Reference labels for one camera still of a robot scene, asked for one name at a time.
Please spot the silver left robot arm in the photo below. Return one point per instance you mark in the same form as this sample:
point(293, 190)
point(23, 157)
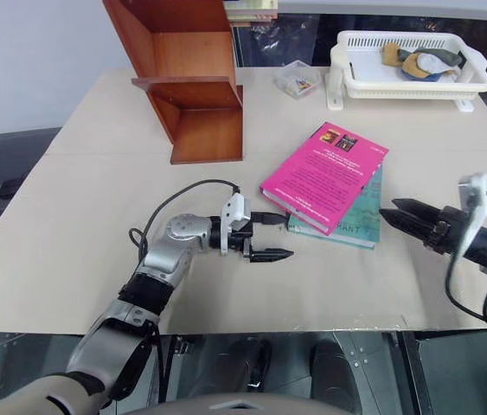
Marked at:
point(156, 263)

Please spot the brown wooden bookshelf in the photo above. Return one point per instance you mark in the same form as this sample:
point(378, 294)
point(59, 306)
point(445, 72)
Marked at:
point(191, 56)

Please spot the white plastic basket rack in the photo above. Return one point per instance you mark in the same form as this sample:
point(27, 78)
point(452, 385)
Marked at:
point(416, 88)

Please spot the pink hardcover book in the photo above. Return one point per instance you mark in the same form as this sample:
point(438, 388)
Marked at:
point(321, 177)

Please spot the teal paperback book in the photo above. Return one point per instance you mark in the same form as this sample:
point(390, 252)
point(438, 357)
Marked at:
point(360, 220)

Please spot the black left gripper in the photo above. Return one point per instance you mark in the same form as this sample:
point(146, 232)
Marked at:
point(239, 241)

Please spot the white blue yellow cloth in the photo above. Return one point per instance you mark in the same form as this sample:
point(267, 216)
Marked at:
point(424, 69)

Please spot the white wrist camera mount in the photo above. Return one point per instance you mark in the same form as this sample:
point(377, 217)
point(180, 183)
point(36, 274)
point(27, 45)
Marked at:
point(476, 186)
point(236, 207)

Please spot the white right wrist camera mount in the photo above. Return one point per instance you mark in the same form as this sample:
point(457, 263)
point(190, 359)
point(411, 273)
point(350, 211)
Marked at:
point(476, 186)

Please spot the clear plastic box with bits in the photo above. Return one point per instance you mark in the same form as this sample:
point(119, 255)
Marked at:
point(297, 81)

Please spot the dark green cloth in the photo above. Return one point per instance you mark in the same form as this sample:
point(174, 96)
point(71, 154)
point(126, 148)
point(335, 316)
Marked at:
point(437, 55)

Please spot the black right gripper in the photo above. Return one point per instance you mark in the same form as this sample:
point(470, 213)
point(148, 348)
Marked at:
point(448, 233)

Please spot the stack of books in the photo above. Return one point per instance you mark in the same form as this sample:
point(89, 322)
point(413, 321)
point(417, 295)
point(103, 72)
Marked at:
point(251, 10)

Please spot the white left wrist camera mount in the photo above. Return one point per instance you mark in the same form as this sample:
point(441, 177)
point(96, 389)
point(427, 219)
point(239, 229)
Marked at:
point(236, 207)

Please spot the mustard yellow cloth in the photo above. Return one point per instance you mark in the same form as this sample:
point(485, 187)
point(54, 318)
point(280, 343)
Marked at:
point(391, 54)

